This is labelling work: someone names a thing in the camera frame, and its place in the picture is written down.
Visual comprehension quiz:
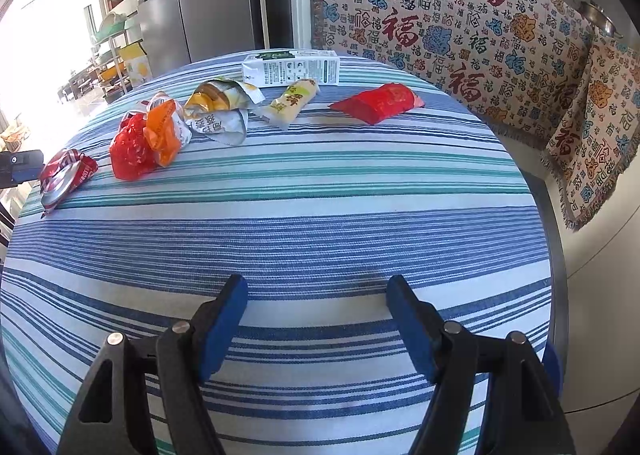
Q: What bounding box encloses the red white foil wrapper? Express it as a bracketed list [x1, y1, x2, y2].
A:
[39, 148, 99, 213]

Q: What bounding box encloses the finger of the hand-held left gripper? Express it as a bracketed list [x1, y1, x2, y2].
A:
[0, 149, 45, 186]

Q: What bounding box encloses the cream kitchen counter cabinet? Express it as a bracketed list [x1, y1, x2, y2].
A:
[545, 150, 640, 416]

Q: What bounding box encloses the cream yellow snack packet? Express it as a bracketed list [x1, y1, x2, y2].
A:
[263, 79, 321, 126]

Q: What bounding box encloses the red snack packet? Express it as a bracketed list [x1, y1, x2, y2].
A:
[328, 83, 425, 126]

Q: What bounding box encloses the yellow green cardboard box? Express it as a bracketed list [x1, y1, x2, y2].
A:
[117, 42, 151, 86]

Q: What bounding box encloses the white green milk carton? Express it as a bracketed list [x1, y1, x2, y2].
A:
[242, 50, 341, 87]

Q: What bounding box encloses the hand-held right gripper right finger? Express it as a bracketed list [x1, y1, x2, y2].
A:
[386, 275, 576, 455]

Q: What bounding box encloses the yellow bread wrapper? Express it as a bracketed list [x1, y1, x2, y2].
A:
[182, 77, 266, 148]

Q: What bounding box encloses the storage rack with basins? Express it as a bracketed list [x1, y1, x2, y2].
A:
[90, 10, 143, 100]

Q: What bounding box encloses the round striped table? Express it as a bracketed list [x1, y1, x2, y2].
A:
[0, 52, 563, 455]

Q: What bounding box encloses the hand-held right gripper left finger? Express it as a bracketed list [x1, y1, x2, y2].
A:
[55, 275, 249, 455]

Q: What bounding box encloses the small printed fringed cloth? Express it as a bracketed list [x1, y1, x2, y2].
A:
[542, 30, 640, 231]

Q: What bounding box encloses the grey refrigerator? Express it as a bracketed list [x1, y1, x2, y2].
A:
[130, 0, 266, 66]

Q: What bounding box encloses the large printed fringed cloth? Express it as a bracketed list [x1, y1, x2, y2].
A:
[307, 0, 593, 150]

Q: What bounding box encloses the red orange plastic wrapper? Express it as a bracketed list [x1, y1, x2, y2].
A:
[109, 114, 161, 182]

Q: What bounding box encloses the steel pot with lid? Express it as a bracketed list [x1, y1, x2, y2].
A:
[575, 0, 626, 40]

